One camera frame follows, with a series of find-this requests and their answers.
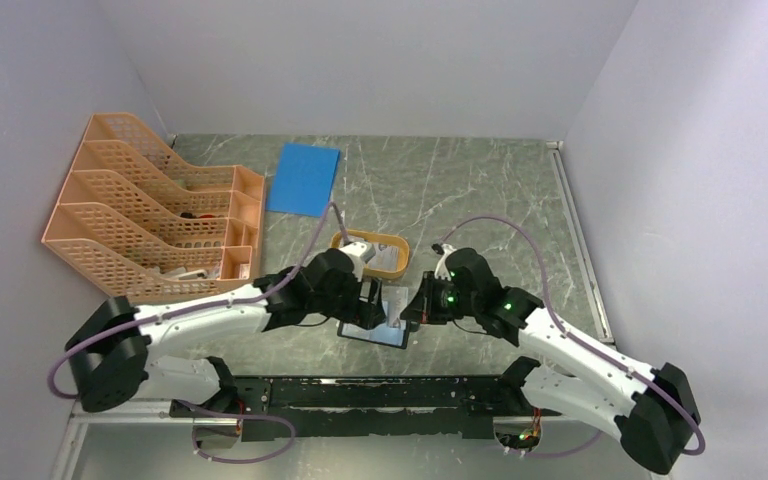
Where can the blue folder sheet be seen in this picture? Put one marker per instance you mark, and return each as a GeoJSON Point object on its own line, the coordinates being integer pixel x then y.
{"type": "Point", "coordinates": [303, 180]}

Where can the black leather card holder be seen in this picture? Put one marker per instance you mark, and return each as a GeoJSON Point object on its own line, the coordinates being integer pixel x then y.
{"type": "Point", "coordinates": [381, 335]}

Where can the peach plastic file organizer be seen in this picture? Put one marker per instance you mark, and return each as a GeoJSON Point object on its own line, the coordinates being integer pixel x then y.
{"type": "Point", "coordinates": [130, 203]}

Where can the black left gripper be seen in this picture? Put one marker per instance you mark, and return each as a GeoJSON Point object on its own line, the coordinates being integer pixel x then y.
{"type": "Point", "coordinates": [367, 312]}

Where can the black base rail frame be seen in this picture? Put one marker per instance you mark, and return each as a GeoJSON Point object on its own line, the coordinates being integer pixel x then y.
{"type": "Point", "coordinates": [467, 405]}

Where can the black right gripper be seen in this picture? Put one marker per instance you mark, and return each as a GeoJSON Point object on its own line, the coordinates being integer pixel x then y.
{"type": "Point", "coordinates": [418, 309]}

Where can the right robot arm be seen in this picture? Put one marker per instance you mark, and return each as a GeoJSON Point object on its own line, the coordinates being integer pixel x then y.
{"type": "Point", "coordinates": [649, 411]}

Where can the white VIP card stack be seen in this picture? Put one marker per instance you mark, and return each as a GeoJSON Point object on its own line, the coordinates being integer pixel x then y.
{"type": "Point", "coordinates": [386, 258]}

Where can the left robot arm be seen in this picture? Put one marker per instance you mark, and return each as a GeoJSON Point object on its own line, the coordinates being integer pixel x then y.
{"type": "Point", "coordinates": [126, 351]}

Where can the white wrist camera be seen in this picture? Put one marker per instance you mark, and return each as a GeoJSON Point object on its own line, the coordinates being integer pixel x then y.
{"type": "Point", "coordinates": [363, 251]}
{"type": "Point", "coordinates": [443, 250]}

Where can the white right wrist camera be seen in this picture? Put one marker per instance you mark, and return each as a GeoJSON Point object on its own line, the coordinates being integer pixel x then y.
{"type": "Point", "coordinates": [443, 250]}

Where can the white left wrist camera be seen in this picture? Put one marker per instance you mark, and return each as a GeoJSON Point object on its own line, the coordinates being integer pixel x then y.
{"type": "Point", "coordinates": [363, 251]}

